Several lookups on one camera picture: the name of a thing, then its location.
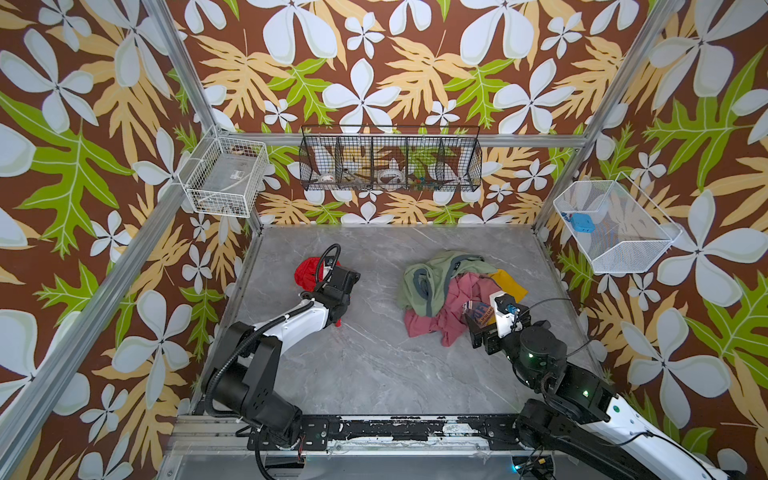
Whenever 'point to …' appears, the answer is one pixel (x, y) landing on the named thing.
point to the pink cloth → (451, 323)
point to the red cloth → (305, 273)
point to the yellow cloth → (509, 285)
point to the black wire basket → (390, 158)
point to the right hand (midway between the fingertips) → (482, 309)
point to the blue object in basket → (582, 222)
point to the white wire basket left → (225, 178)
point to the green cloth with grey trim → (425, 284)
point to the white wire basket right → (630, 234)
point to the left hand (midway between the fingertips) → (329, 283)
